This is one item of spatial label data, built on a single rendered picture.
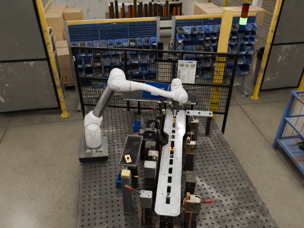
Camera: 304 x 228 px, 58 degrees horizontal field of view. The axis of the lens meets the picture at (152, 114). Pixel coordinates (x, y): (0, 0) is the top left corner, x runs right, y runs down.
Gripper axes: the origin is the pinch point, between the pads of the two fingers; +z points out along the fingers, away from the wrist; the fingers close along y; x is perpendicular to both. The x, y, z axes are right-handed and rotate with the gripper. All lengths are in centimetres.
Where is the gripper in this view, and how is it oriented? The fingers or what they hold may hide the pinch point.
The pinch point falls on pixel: (174, 114)
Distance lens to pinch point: 290.8
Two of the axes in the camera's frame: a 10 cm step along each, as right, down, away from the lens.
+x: 1.2, -5.7, 8.2
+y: 9.9, 0.6, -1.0
